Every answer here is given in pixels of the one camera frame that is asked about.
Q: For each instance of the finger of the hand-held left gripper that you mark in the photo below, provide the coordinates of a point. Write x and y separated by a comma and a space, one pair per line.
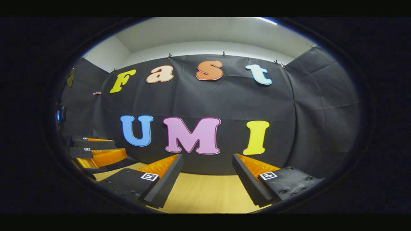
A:
96, 145
106, 157

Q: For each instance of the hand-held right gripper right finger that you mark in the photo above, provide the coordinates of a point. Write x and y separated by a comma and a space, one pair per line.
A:
247, 186

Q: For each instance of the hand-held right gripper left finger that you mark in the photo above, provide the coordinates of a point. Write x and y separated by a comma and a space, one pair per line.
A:
168, 183

